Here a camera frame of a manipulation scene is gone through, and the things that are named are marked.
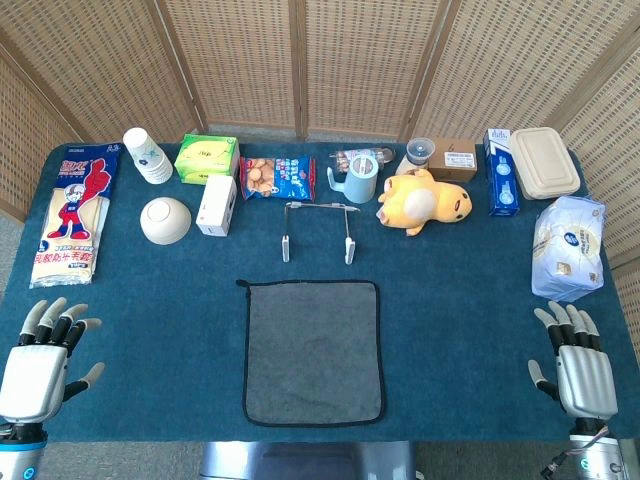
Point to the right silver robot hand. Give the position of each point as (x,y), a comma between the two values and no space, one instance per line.
(585,380)

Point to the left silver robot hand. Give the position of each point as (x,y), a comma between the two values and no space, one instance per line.
(35,380)

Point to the grey and blue cloth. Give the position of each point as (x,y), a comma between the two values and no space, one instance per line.
(310,350)

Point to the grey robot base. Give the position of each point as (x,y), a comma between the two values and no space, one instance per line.
(310,462)

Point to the white tissue paper pack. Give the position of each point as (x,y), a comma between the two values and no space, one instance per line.
(567,250)

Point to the blue carpet table mat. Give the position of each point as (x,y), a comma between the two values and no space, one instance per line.
(450,325)

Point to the rubber gloves package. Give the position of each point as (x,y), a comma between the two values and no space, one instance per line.
(70,210)

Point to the beige upturned bowl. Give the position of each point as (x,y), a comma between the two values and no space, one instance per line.
(165,220)

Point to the blue and white carton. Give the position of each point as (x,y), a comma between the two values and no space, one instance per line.
(502,180)

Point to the beige lidded food container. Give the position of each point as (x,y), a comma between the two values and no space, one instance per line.
(545,160)

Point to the yellow plush toy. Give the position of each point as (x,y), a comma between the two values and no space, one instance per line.
(425,200)

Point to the stack of paper cups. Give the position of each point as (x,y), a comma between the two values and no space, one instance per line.
(147,157)

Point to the small white carton box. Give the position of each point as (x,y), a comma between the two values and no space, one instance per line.
(215,205)

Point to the brown cardboard box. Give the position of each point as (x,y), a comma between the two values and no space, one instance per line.
(452,162)

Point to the clear lidded jar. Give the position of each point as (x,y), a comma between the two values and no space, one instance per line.
(419,152)

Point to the green tissue box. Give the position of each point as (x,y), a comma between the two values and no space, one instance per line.
(205,155)

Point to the light blue mug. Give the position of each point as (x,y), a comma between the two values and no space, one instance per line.
(362,182)

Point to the blue biscuit bag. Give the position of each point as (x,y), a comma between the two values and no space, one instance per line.
(275,177)

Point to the clear snack packet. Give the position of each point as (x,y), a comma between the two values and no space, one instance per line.
(342,161)

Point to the wooden rattan folding screen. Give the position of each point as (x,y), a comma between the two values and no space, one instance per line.
(350,60)

